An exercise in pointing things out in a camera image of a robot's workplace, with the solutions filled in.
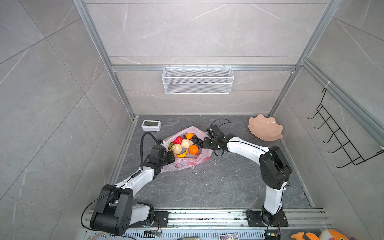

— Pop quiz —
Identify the large orange fake orange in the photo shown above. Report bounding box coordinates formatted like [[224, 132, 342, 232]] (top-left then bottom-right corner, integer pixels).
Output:
[[189, 145, 199, 155]]

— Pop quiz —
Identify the pink printed plastic bag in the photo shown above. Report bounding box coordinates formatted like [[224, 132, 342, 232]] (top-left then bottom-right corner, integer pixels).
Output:
[[162, 126, 213, 173]]

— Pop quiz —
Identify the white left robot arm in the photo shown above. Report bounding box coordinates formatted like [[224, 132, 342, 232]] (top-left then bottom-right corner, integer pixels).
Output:
[[90, 145, 175, 236]]

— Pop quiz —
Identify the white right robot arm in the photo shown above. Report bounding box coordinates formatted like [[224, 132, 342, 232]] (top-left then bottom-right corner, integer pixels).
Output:
[[203, 125, 292, 227]]

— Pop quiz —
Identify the dark fake grape bunch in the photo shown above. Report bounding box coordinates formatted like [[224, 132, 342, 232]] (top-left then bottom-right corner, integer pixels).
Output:
[[183, 135, 203, 149]]

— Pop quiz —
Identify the yellow fake banana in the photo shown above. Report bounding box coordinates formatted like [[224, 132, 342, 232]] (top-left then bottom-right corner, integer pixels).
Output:
[[177, 150, 189, 158]]

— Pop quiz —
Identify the red fake apple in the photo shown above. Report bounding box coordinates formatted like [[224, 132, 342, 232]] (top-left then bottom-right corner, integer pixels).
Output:
[[173, 137, 183, 145]]

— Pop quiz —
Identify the small orange fake tangerine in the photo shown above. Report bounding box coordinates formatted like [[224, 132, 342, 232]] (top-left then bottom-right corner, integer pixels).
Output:
[[186, 133, 194, 140]]

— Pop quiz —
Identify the white digital clock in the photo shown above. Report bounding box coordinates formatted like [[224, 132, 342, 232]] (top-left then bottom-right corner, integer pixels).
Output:
[[141, 120, 162, 132]]

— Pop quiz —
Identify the peach scalloped plastic bowl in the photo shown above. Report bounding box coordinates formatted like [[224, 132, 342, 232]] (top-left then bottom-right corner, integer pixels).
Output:
[[248, 115, 284, 142]]

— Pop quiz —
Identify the orange plush toy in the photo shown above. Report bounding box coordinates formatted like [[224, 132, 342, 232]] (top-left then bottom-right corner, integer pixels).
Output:
[[291, 229, 356, 240]]

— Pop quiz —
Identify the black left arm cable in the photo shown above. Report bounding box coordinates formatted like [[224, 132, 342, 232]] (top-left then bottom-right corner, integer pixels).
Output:
[[139, 131, 160, 172]]

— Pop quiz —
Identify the white wire mesh basket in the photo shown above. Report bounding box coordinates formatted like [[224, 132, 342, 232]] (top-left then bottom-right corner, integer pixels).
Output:
[[162, 67, 235, 95]]

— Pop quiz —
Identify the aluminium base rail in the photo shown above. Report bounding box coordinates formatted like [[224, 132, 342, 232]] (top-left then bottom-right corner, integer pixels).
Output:
[[84, 209, 332, 240]]

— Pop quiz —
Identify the black wire hook rack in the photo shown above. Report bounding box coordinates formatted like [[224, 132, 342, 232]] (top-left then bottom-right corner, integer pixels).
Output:
[[307, 88, 384, 169]]

